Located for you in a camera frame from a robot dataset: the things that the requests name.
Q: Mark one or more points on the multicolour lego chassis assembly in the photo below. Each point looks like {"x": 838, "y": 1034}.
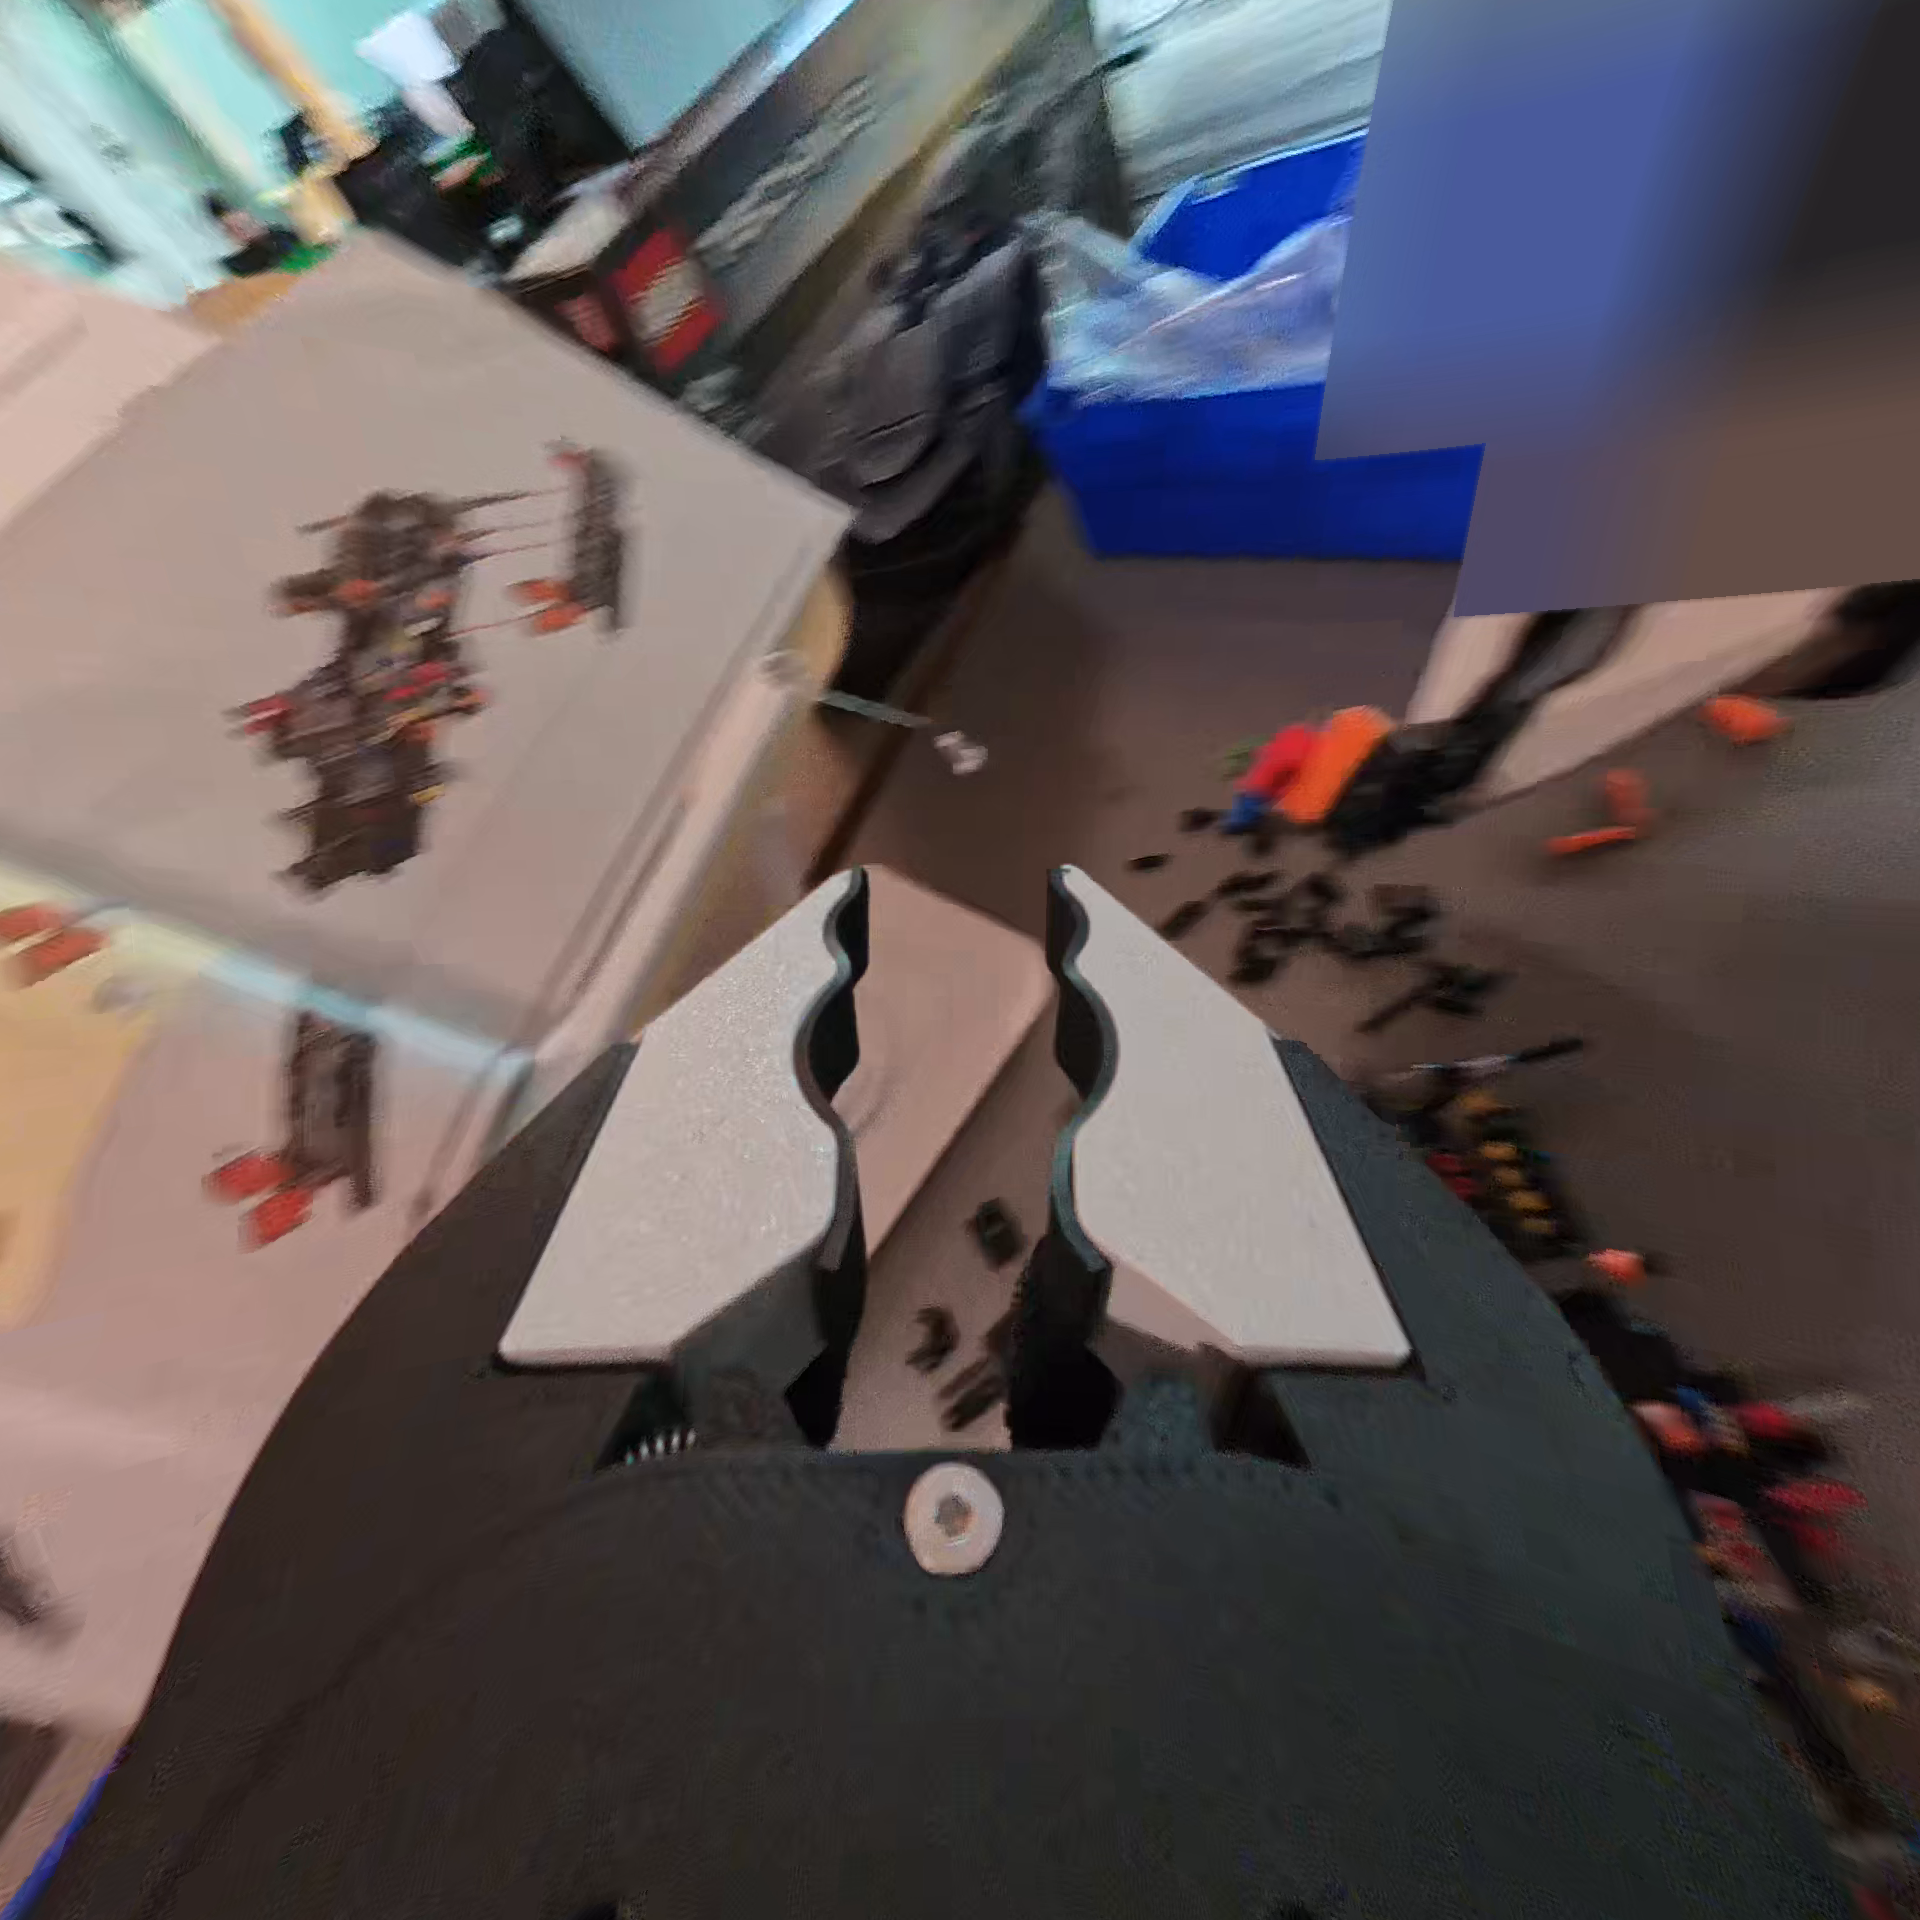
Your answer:
{"x": 1499, "y": 1171}

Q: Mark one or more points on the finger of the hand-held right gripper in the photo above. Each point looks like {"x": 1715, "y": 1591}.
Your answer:
{"x": 1464, "y": 661}
{"x": 1694, "y": 645}

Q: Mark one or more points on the blue plastic bin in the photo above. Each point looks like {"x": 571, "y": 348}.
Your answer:
{"x": 1201, "y": 480}

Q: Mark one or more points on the small orange lego piece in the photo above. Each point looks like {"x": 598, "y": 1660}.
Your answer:
{"x": 1747, "y": 715}

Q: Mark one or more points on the black lego connector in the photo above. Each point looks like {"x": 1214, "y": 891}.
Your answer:
{"x": 972, "y": 1393}
{"x": 933, "y": 1338}
{"x": 993, "y": 1232}

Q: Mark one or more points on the orange lego pin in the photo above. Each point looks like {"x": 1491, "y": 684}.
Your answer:
{"x": 1626, "y": 795}
{"x": 1593, "y": 842}

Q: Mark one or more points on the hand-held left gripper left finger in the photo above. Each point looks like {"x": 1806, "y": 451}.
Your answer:
{"x": 691, "y": 1184}

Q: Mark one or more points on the clear plastic bags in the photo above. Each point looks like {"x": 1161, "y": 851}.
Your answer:
{"x": 1201, "y": 316}

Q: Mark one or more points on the lego instruction booklet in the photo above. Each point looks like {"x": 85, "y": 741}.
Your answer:
{"x": 148, "y": 451}

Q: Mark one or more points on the dark lego set box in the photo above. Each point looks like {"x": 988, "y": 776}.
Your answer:
{"x": 838, "y": 195}

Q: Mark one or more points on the black lego frame with orange end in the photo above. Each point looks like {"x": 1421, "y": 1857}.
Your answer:
{"x": 1341, "y": 757}

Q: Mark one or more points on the pile of black lego pieces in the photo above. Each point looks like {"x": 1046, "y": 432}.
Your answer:
{"x": 1320, "y": 930}

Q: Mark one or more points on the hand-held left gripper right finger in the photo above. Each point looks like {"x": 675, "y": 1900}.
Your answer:
{"x": 1229, "y": 1184}

